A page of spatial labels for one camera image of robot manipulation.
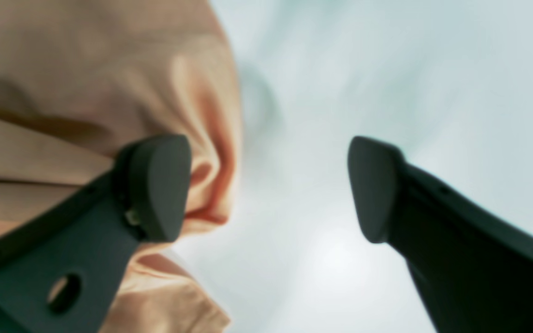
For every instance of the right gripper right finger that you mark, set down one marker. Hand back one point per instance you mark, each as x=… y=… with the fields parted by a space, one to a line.
x=473 y=271

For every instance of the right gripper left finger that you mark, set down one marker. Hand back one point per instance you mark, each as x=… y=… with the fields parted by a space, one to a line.
x=60 y=272

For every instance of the peach t-shirt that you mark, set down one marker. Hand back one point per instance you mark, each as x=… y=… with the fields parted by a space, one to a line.
x=80 y=79

